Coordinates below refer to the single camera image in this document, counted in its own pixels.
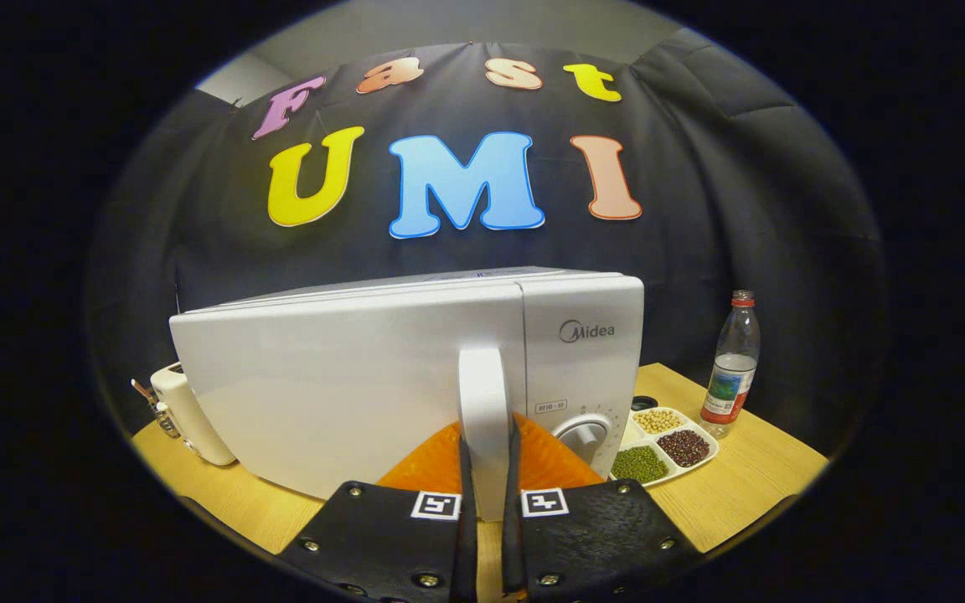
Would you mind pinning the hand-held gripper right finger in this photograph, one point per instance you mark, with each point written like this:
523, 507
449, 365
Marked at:
513, 536

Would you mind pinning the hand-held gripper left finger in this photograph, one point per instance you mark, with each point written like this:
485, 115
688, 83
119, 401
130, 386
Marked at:
466, 544

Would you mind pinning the clear plastic water bottle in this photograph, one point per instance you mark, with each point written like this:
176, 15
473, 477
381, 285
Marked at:
730, 377

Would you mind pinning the small black round cap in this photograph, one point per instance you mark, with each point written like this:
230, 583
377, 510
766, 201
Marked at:
644, 403

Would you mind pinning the white bread toaster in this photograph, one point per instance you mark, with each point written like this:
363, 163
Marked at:
193, 419

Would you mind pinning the white divided dish of beans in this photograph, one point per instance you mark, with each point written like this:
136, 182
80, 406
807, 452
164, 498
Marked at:
667, 448

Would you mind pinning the white toaster oven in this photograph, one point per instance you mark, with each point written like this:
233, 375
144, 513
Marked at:
323, 377

